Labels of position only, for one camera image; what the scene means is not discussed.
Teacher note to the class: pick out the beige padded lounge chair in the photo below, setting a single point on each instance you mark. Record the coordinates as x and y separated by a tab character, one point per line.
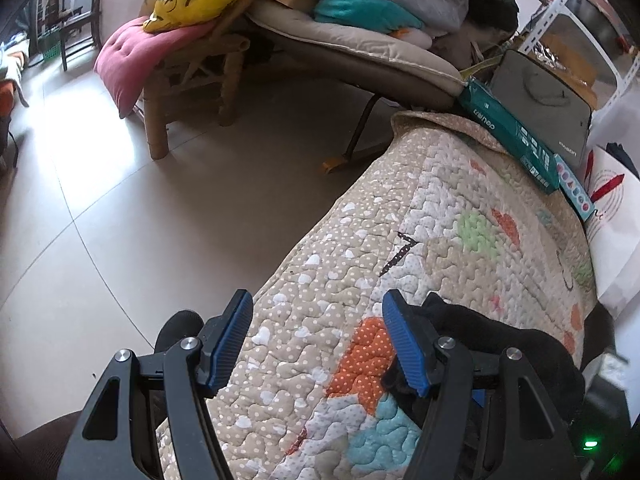
350	55

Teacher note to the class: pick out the white paper bag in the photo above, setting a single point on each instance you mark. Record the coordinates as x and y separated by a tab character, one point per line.
620	240

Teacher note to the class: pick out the black bag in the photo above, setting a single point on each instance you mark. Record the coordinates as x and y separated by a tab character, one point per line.
490	0

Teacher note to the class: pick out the pink seat cushion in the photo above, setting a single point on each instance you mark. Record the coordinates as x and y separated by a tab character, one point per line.
130	55

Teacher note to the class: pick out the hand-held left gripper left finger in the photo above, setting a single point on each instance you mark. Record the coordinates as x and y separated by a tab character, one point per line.
231	342

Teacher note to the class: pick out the person's left leg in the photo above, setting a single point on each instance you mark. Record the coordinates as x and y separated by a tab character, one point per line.
30	450

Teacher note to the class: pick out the black slipper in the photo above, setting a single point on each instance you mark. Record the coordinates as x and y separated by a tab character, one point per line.
175	327

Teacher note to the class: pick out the green packet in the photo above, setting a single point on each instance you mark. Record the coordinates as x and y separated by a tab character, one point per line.
500	125

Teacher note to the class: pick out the teal cloth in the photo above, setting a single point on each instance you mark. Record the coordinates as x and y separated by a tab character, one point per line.
365	10

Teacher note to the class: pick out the grey laptop bag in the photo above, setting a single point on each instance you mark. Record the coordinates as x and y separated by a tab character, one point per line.
540	95

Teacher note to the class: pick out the green basket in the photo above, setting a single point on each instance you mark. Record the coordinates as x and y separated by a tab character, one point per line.
50	49

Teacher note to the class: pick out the dark wooden chair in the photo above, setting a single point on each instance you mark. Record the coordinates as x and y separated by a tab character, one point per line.
96	10

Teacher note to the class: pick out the black pants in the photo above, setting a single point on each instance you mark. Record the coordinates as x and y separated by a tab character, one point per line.
500	330

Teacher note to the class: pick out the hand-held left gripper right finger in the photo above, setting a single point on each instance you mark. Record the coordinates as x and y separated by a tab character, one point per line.
406	347

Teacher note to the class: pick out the light blue toy box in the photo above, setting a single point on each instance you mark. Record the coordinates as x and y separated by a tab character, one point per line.
575	190

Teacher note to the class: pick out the white metal shelf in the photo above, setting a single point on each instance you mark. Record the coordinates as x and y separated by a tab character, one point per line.
565	7

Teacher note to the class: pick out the bamboo chair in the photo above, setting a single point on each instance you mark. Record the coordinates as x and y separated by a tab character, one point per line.
157	125

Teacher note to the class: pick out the heart patterned quilted blanket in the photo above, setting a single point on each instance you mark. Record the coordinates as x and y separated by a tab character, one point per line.
400	220

